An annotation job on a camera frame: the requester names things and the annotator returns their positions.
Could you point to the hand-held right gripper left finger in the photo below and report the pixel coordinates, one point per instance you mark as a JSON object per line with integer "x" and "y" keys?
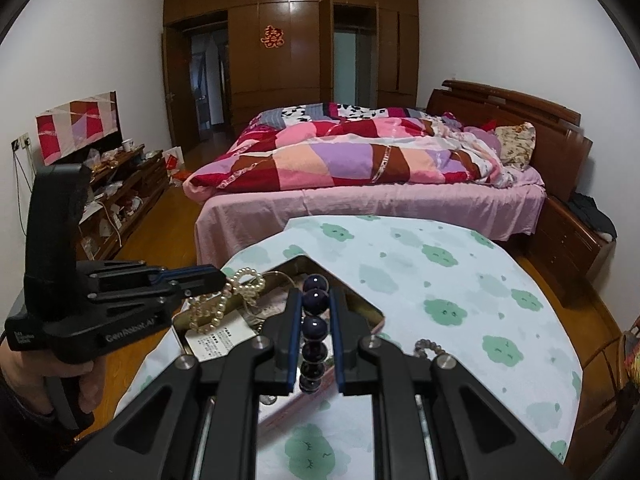
{"x": 290, "y": 330}

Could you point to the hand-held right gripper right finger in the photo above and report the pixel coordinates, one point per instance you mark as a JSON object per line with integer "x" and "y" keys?
{"x": 340, "y": 330}

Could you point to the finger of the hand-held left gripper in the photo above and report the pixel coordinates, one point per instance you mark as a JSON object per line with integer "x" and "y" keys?
{"x": 190, "y": 292}
{"x": 190, "y": 274}

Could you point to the rectangular metal tin box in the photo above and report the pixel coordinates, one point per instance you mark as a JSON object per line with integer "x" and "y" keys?
{"x": 357, "y": 312}

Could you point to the person's left forearm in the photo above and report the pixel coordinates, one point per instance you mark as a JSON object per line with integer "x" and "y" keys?
{"x": 25, "y": 420}

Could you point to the person's left hand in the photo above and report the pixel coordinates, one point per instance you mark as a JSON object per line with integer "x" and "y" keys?
{"x": 25, "y": 365}

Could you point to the printed paper sheet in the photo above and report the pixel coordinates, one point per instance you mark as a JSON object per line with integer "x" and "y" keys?
{"x": 220, "y": 345}

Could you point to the wooden television cabinet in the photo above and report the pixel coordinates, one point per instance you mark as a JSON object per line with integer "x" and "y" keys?
{"x": 145, "y": 180}

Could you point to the red white paper bag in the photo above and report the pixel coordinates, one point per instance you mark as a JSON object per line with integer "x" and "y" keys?
{"x": 174, "y": 160}

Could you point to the cloud print tablecloth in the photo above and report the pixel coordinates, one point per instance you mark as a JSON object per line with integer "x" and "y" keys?
{"x": 450, "y": 270}

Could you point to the bed with pink sheet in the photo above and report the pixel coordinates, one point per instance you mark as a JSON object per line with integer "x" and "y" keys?
{"x": 350, "y": 205}

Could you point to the white cup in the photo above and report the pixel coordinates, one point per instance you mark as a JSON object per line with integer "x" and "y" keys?
{"x": 127, "y": 145}

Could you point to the cloth covered television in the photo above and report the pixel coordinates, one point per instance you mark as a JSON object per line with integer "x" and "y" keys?
{"x": 75, "y": 125}

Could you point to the patchwork quilt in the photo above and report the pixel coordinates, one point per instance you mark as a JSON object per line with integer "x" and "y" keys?
{"x": 325, "y": 160}

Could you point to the wooden nightstand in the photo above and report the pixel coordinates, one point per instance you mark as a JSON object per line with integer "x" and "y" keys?
{"x": 565, "y": 245}

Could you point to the wooden wardrobe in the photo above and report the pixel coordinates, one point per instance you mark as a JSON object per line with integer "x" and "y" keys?
{"x": 300, "y": 60}

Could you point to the red paper decoration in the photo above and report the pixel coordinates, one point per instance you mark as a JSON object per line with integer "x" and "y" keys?
{"x": 271, "y": 37}

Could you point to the floral pillow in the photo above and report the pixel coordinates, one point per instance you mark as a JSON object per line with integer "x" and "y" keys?
{"x": 515, "y": 145}

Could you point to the dark clothes pile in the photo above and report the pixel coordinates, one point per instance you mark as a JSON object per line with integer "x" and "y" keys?
{"x": 595, "y": 215}

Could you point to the wooden bed headboard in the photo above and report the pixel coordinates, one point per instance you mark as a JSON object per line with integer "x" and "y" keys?
{"x": 550, "y": 125}

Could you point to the yellow patterned cushion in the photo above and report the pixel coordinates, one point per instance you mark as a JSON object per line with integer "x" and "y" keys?
{"x": 634, "y": 360}

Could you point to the wall power socket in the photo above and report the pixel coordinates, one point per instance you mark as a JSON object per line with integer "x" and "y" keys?
{"x": 21, "y": 141}

